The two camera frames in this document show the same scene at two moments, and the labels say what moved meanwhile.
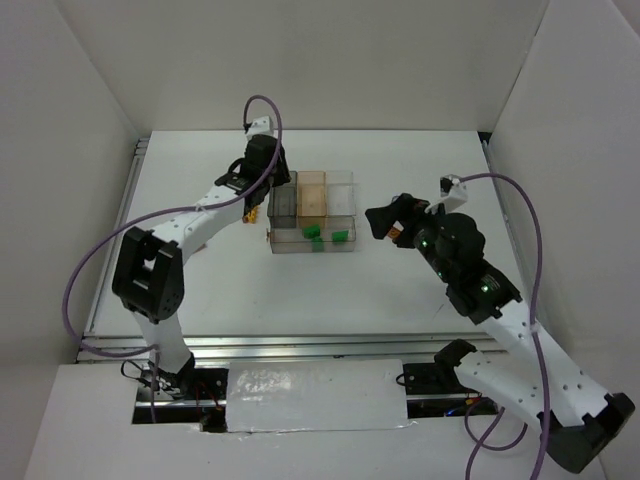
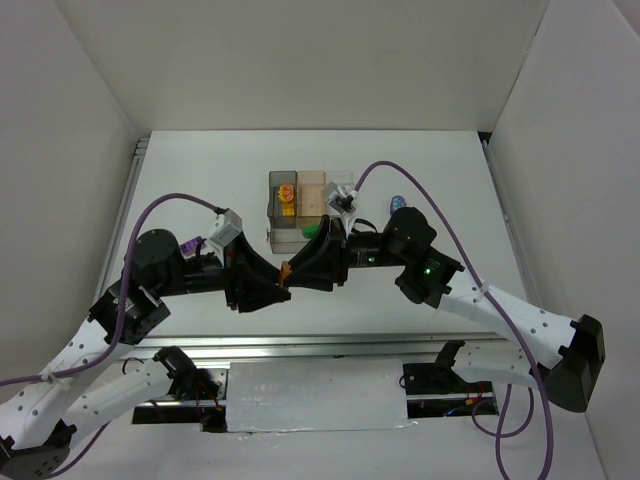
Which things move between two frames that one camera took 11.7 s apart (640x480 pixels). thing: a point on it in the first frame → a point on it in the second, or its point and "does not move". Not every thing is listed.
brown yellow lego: (251, 218) → (285, 271)
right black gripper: (401, 220) → (340, 255)
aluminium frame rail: (263, 347) does not move
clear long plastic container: (309, 234) does not move
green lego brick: (311, 231) does not move
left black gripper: (258, 198) → (232, 279)
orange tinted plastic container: (311, 198) does not move
